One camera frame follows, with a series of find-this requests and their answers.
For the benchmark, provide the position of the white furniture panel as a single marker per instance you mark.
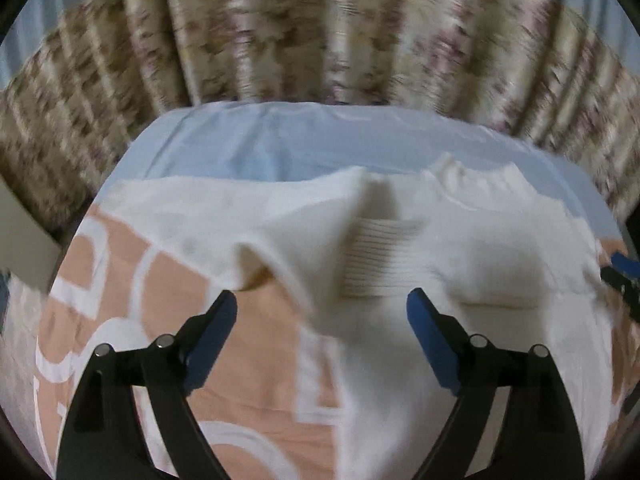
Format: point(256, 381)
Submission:
point(25, 240)

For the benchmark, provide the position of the white knit sweater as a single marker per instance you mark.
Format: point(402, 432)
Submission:
point(410, 280)

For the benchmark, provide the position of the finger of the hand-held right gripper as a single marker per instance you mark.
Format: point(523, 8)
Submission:
point(622, 287)
point(626, 263)

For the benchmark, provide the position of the floral curtain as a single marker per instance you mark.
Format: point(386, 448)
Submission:
point(320, 35)

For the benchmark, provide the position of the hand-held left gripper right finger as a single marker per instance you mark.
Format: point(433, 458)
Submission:
point(432, 340)

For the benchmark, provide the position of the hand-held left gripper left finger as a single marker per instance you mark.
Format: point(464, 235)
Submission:
point(212, 340)

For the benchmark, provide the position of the orange and blue printed bedsheet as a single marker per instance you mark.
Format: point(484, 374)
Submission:
point(220, 360)

